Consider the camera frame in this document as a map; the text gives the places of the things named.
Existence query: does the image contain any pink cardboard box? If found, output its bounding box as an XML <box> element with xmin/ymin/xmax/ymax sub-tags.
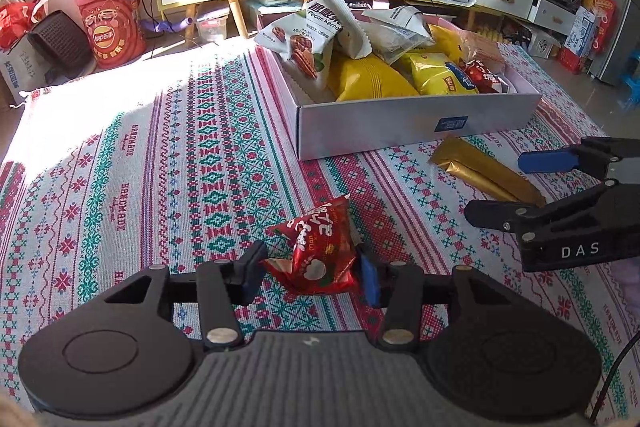
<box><xmin>270</xmin><ymin>14</ymin><xmax>543</xmax><ymax>162</ymax></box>

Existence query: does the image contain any white nut snack packet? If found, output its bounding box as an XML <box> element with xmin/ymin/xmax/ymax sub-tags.
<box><xmin>254</xmin><ymin>0</ymin><xmax>374</xmax><ymax>80</ymax></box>

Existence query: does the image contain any red printed bucket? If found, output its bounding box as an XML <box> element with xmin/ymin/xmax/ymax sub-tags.
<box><xmin>75</xmin><ymin>0</ymin><xmax>147</xmax><ymax>69</ymax></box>

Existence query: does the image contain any clear biscuit packet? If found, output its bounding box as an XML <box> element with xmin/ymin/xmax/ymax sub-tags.
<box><xmin>452</xmin><ymin>29</ymin><xmax>507</xmax><ymax>68</ymax></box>

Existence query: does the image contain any small yellow snack packet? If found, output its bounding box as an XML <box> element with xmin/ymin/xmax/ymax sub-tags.
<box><xmin>407</xmin><ymin>54</ymin><xmax>479</xmax><ymax>97</ymax></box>

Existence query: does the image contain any long gold snack packet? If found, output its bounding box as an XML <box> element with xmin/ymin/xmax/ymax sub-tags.
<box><xmin>428</xmin><ymin>136</ymin><xmax>547</xmax><ymax>208</ymax></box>

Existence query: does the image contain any red snack bag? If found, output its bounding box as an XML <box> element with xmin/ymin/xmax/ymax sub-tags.
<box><xmin>584</xmin><ymin>0</ymin><xmax>619</xmax><ymax>38</ymax></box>

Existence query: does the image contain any red plastic bag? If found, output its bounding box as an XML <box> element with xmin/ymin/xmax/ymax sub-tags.
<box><xmin>0</xmin><ymin>0</ymin><xmax>49</xmax><ymax>50</ymax></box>

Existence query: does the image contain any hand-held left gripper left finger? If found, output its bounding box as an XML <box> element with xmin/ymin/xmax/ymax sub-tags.
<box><xmin>102</xmin><ymin>241</ymin><xmax>268</xmax><ymax>350</ymax></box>

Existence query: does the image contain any large yellow snack packet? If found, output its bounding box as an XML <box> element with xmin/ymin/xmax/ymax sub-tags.
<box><xmin>429</xmin><ymin>24</ymin><xmax>472</xmax><ymax>64</ymax></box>
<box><xmin>327</xmin><ymin>57</ymin><xmax>419</xmax><ymax>103</ymax></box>

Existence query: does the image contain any blue plastic stool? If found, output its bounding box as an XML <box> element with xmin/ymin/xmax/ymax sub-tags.
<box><xmin>619</xmin><ymin>49</ymin><xmax>640</xmax><ymax>108</ymax></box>

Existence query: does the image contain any black plastic basket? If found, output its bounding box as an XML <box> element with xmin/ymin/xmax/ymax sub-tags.
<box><xmin>27</xmin><ymin>10</ymin><xmax>94</xmax><ymax>71</ymax></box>

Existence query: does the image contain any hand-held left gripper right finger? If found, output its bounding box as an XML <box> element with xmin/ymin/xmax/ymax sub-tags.
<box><xmin>356</xmin><ymin>244</ymin><xmax>521</xmax><ymax>350</ymax></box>

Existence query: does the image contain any white and blue carton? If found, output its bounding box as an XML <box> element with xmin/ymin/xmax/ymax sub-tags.
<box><xmin>562</xmin><ymin>7</ymin><xmax>601</xmax><ymax>58</ymax></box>

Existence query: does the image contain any clear storage bin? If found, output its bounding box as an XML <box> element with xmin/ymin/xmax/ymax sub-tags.
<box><xmin>195</xmin><ymin>7</ymin><xmax>231</xmax><ymax>43</ymax></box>

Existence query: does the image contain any patterned woven blanket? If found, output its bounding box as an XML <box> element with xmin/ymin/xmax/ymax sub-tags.
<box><xmin>0</xmin><ymin>42</ymin><xmax>640</xmax><ymax>423</ymax></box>

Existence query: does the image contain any purple plastic handle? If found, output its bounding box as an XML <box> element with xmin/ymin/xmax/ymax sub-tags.
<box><xmin>140</xmin><ymin>18</ymin><xmax>194</xmax><ymax>34</ymax></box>

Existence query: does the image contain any black cable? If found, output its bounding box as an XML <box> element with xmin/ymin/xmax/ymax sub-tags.
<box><xmin>586</xmin><ymin>331</ymin><xmax>640</xmax><ymax>426</ymax></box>

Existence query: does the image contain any red snack packet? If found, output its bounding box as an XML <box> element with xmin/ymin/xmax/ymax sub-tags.
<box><xmin>262</xmin><ymin>195</ymin><xmax>359</xmax><ymax>296</ymax></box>
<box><xmin>460</xmin><ymin>59</ymin><xmax>509</xmax><ymax>94</ymax></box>

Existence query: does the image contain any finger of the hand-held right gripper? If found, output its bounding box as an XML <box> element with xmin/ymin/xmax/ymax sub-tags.
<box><xmin>517</xmin><ymin>137</ymin><xmax>640</xmax><ymax>184</ymax></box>
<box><xmin>464</xmin><ymin>182</ymin><xmax>627</xmax><ymax>241</ymax></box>

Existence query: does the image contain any white paper bag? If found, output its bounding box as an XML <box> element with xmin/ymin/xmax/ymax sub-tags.
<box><xmin>0</xmin><ymin>44</ymin><xmax>51</xmax><ymax>106</ymax></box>

